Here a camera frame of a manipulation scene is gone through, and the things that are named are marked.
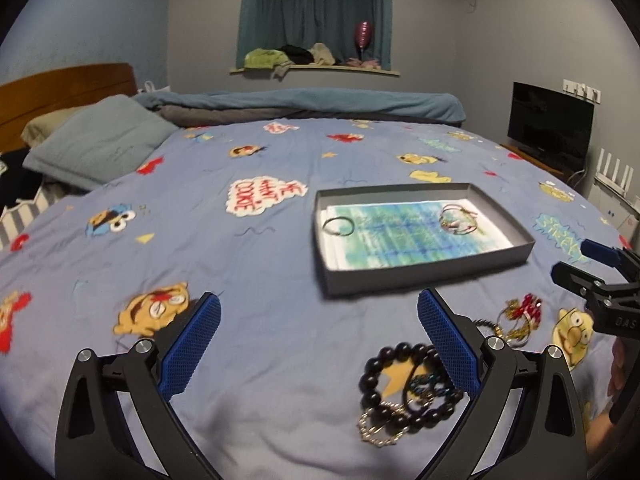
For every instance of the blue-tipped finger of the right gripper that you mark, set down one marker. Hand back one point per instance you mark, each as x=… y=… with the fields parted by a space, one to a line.
x=610 y=256

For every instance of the wooden headboard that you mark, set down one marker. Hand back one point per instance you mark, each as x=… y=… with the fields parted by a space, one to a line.
x=24 y=99

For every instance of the teal window curtain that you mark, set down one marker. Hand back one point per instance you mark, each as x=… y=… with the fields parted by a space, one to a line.
x=270 y=24

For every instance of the white wall socket strip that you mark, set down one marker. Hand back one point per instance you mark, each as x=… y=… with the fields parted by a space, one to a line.
x=582 y=91

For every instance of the black flat screen monitor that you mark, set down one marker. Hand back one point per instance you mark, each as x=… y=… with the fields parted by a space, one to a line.
x=552 y=124

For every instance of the red bead gold tassel earring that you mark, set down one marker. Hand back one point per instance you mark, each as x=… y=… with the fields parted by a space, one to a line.
x=516 y=322

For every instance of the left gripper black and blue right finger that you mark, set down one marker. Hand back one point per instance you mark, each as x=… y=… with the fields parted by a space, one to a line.
x=546 y=437

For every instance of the grey shallow cardboard tray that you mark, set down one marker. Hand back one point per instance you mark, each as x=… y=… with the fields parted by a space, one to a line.
x=359 y=282

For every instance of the pile of clothes on sill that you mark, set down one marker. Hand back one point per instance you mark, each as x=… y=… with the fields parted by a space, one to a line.
x=280 y=61

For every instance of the blue-green printed paper liner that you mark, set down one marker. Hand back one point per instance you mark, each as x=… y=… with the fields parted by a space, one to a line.
x=391 y=235

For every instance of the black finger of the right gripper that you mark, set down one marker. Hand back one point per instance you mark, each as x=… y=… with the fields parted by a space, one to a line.
x=576 y=281

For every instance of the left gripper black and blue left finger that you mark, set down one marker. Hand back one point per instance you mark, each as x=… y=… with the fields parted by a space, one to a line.
x=93 y=439

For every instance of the person's right hand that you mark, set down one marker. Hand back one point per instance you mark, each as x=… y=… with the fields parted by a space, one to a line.
x=618 y=368

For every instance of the rolled blue and grey duvet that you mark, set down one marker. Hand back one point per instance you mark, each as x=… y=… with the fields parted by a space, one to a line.
x=432 y=107

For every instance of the cartoon print blue bedsheet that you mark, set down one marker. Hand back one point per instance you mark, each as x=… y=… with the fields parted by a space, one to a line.
x=230 y=210

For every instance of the olive yellow pillow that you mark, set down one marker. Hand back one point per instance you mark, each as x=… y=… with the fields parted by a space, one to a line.
x=37 y=130

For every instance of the thin dark metal bangle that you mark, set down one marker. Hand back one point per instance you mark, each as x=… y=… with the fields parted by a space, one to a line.
x=340 y=226

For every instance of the grey-blue pillow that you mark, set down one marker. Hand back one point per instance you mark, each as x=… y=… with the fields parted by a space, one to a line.
x=100 y=143

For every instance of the white wifi router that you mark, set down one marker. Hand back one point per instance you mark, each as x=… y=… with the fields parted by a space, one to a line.
x=615 y=177

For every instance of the pink metallic balloon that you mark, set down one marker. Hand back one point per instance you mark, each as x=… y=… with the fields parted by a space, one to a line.
x=362 y=38

